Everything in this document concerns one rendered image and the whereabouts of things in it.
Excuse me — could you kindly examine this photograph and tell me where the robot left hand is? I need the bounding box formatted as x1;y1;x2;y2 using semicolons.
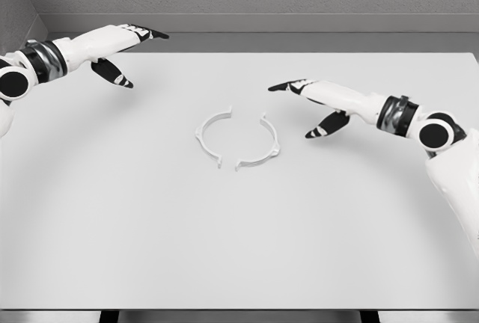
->
74;22;170;90

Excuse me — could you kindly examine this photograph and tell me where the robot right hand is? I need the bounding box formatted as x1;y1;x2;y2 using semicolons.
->
267;78;361;140

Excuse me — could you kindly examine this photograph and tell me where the white pipe clamp half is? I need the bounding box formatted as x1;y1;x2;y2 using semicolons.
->
234;112;282;172
194;105;234;170

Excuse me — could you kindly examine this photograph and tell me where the white table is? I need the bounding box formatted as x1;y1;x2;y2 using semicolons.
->
0;52;479;323

